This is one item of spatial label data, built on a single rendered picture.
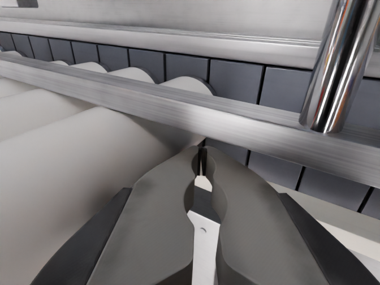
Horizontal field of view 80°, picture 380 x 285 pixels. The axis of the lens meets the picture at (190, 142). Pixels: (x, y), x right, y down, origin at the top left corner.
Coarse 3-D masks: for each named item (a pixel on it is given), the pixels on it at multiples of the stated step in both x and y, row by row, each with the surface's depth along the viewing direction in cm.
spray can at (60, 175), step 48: (0, 144) 8; (48, 144) 8; (96, 144) 9; (144, 144) 11; (192, 144) 14; (0, 192) 7; (48, 192) 7; (96, 192) 8; (0, 240) 6; (48, 240) 7
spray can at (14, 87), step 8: (80, 64) 20; (88, 64) 20; (96, 64) 21; (104, 64) 21; (104, 72) 21; (0, 80) 15; (8, 80) 15; (16, 80) 16; (0, 88) 15; (8, 88) 15; (16, 88) 15; (24, 88) 16; (32, 88) 16; (0, 96) 14
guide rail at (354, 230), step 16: (288, 192) 15; (304, 208) 13; (320, 208) 13; (336, 208) 14; (336, 224) 12; (352, 224) 12; (368, 224) 12; (352, 240) 12; (368, 240) 12; (368, 256) 12
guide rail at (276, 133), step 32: (0, 64) 15; (32, 64) 13; (96, 96) 11; (128, 96) 10; (160, 96) 9; (192, 96) 9; (192, 128) 9; (224, 128) 8; (256, 128) 7; (288, 128) 7; (352, 128) 7; (288, 160) 7; (320, 160) 7; (352, 160) 6
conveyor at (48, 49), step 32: (0, 32) 29; (128, 64) 20; (160, 64) 18; (192, 64) 17; (224, 64) 15; (256, 64) 14; (224, 96) 16; (256, 96) 15; (288, 96) 14; (256, 160) 17; (320, 192) 16; (352, 192) 15
